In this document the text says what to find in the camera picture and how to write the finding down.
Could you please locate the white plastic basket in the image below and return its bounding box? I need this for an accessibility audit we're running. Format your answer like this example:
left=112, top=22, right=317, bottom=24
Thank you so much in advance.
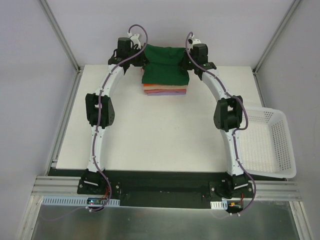
left=239, top=106, right=297, bottom=179

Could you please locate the pink folded t shirt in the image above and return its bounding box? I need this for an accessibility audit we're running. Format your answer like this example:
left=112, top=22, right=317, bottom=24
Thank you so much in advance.
left=144, top=89, right=187, bottom=95

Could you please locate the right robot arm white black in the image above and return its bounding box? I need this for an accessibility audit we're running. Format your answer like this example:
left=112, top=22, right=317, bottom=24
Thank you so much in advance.
left=180, top=39, right=249, bottom=199

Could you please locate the right aluminium frame post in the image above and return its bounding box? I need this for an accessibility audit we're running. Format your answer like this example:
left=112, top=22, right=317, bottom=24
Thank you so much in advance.
left=252, top=0, right=303, bottom=76

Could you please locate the right white cable duct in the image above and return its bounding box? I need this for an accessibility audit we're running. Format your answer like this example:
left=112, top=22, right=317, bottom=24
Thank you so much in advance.
left=210, top=200, right=228, bottom=210

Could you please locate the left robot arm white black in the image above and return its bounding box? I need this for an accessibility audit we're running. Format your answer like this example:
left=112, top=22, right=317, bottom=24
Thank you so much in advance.
left=77, top=33, right=147, bottom=195

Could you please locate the lilac folded t shirt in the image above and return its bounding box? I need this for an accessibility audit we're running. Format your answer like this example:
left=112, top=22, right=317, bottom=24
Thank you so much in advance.
left=145, top=91, right=187, bottom=96

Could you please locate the orange folded t shirt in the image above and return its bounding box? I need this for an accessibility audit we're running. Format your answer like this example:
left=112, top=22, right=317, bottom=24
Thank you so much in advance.
left=142, top=84, right=176, bottom=90

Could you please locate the green t shirt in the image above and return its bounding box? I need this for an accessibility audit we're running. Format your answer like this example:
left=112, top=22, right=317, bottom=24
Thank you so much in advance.
left=141, top=44, right=190, bottom=86

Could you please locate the left aluminium frame post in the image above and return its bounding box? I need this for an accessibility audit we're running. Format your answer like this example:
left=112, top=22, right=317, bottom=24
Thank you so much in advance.
left=37, top=0, right=81, bottom=73

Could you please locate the white cable duct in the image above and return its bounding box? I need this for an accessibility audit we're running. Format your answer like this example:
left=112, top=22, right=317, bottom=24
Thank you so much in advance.
left=42, top=196, right=120, bottom=208
left=210, top=200, right=228, bottom=210

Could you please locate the left white cable duct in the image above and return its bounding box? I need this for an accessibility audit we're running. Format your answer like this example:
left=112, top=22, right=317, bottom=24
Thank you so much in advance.
left=42, top=196, right=120, bottom=208

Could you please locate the aluminium frame post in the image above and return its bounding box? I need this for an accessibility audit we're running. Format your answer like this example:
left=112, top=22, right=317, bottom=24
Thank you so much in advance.
left=252, top=0, right=303, bottom=76
left=37, top=0, right=81, bottom=73

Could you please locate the beige folded t shirt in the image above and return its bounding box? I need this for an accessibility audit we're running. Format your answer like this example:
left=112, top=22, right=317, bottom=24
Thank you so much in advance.
left=141, top=68, right=190, bottom=95

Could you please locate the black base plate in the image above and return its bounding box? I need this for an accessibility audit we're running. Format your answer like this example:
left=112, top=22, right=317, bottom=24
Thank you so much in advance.
left=48, top=168, right=258, bottom=208

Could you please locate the aluminium front rail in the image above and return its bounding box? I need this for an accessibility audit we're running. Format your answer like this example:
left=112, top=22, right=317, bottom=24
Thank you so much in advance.
left=31, top=176, right=302, bottom=202

